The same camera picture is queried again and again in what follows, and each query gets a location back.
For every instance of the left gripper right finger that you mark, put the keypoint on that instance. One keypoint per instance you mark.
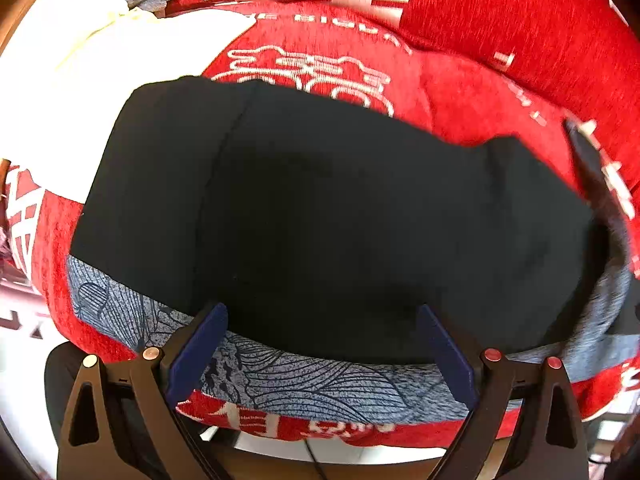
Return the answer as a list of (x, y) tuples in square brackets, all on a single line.
[(548, 441)]

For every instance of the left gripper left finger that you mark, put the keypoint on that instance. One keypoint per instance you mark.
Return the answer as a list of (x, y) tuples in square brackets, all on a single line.
[(92, 443)]

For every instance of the red pillow with white characters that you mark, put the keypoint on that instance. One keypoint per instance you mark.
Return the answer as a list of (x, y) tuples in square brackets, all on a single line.
[(579, 53)]

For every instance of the white bed sheet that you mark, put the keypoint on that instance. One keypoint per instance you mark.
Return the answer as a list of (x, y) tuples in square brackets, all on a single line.
[(65, 77)]

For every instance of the black pants with grey waistband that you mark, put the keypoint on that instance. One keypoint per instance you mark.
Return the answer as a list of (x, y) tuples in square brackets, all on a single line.
[(323, 227)]

